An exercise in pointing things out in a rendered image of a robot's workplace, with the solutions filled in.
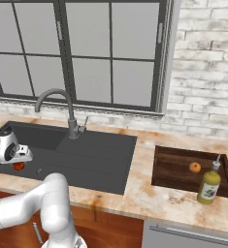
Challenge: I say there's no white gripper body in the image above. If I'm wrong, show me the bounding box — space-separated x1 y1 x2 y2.
11 144 35 166

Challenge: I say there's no grey curved sink faucet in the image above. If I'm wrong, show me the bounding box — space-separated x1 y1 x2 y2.
34 88 87 140

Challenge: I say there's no grey faucet lever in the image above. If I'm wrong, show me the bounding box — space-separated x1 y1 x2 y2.
81 115 90 131

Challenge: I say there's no dark grey sink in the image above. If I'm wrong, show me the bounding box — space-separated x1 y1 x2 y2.
0 120 139 196

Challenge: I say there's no dark wooden tray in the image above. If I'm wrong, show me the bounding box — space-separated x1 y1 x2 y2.
150 144 228 200

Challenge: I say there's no red tomato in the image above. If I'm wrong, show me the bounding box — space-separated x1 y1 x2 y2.
13 162 26 171

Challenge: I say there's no wooden cupboard door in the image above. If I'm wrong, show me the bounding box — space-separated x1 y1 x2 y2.
0 189 145 248

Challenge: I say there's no grey dishwasher front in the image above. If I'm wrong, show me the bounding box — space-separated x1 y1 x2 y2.
141 219 228 248

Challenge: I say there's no orange fruit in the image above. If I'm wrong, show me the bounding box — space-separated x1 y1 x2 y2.
188 161 203 174

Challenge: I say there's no yellow-green pump bottle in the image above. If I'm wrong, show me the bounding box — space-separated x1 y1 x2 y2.
196 153 222 206

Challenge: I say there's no silver cupboard handle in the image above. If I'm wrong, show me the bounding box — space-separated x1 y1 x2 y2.
32 221 44 246

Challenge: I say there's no dark grey window frame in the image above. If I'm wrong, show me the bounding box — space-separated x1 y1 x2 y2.
0 0 176 114

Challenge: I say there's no pale window handle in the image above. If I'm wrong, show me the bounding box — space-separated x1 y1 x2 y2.
156 22 164 45
56 20 62 42

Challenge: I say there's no silver dishwasher handle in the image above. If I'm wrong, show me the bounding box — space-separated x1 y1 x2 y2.
148 224 228 248

